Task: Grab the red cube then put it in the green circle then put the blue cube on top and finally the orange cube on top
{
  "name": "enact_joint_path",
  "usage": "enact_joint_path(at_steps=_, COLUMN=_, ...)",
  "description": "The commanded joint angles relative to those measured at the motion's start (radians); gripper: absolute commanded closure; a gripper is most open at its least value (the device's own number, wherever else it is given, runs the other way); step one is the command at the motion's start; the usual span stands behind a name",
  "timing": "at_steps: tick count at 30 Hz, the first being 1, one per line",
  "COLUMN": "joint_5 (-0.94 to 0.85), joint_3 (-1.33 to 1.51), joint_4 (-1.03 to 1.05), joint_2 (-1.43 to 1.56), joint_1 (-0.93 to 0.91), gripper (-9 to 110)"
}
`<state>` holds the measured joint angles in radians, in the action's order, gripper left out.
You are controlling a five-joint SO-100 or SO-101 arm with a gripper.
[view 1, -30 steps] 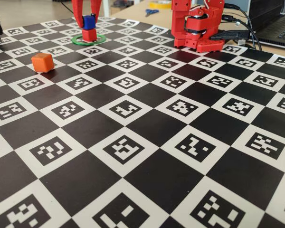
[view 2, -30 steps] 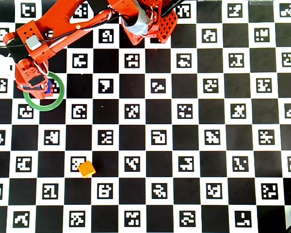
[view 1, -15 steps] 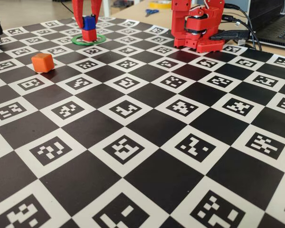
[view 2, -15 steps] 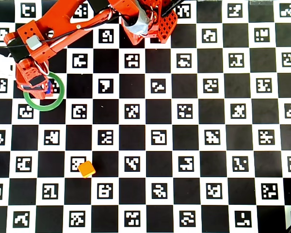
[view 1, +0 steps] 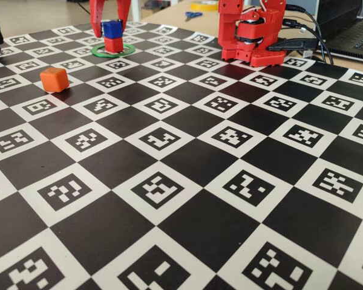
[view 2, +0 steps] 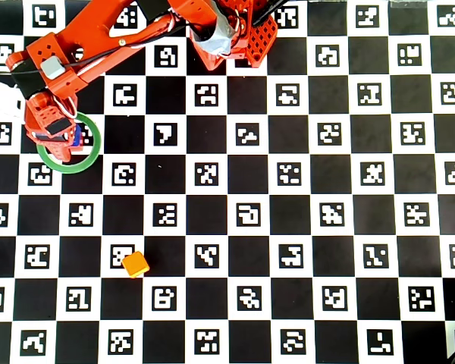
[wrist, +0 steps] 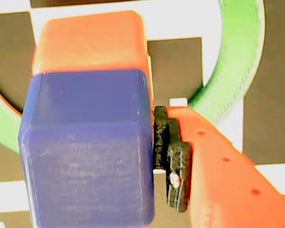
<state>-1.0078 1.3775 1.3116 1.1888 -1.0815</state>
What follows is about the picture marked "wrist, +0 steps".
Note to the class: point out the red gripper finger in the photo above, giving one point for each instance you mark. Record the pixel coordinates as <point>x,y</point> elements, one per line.
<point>223,185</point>

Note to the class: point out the blue cube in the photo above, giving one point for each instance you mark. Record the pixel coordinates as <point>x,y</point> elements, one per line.
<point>85,154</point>

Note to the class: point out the red cube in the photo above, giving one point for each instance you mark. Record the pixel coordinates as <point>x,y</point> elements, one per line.
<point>90,42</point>

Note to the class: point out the black white marker checkerboard mat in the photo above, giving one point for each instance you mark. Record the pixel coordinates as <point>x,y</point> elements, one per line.
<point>175,71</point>

